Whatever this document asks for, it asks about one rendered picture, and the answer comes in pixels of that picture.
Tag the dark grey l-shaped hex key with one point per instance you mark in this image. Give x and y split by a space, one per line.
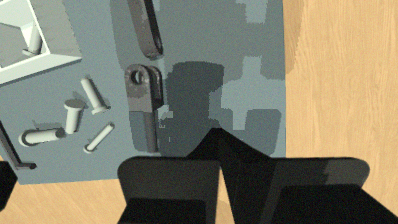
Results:
11 153

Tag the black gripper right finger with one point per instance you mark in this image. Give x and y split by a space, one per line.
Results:
253 187

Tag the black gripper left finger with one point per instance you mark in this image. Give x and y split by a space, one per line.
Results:
162 177

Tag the white divided parts tray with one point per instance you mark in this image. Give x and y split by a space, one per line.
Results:
16 21

